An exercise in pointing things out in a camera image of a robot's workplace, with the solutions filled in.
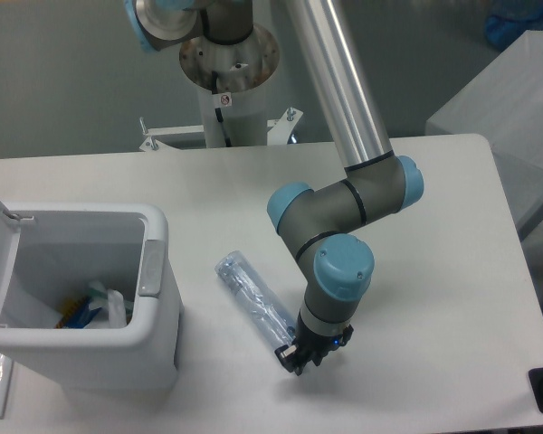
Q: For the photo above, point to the grey covered side table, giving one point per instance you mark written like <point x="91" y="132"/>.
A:
<point x="504" y="104"/>

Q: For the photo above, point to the white pedestal base bracket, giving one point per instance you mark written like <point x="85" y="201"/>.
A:
<point x="279" y="131"/>

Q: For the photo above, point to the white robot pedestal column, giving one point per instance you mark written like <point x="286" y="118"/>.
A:
<point x="231" y="80"/>

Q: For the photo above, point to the clear plastic wrapper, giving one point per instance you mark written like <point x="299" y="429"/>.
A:
<point x="116" y="310"/>

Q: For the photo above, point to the white plastic trash can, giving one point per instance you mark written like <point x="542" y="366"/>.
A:
<point x="49" y="252"/>

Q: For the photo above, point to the clear plastic water bottle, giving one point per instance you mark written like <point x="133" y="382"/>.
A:
<point x="254" y="297"/>

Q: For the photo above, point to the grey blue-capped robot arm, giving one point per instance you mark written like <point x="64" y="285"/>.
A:
<point x="317" y="226"/>

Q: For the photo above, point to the blue plastic bag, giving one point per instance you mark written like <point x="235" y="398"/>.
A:
<point x="508" y="20"/>

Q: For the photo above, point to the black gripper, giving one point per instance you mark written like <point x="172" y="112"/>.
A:
<point x="309" y="346"/>

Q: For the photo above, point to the blue yellow snack package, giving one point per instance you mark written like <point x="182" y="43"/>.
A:
<point x="79" y="313"/>

